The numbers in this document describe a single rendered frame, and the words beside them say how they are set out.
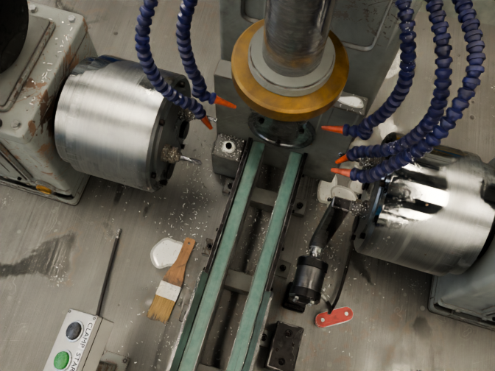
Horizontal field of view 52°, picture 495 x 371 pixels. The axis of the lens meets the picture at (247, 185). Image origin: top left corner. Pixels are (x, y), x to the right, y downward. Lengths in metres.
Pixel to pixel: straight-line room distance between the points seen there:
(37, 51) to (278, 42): 0.53
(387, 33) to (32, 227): 0.90
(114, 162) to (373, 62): 0.54
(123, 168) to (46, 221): 0.37
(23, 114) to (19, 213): 0.39
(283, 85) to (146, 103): 0.31
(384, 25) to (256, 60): 0.30
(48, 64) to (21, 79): 0.06
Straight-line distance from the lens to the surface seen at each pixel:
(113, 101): 0.98
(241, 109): 1.08
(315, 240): 0.96
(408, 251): 0.97
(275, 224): 1.11
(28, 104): 1.02
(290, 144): 1.14
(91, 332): 0.93
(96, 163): 1.02
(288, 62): 0.72
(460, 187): 0.96
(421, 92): 1.48
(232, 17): 1.05
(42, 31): 1.09
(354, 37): 1.02
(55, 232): 1.30
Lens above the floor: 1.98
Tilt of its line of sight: 68 degrees down
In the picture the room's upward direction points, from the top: 4 degrees clockwise
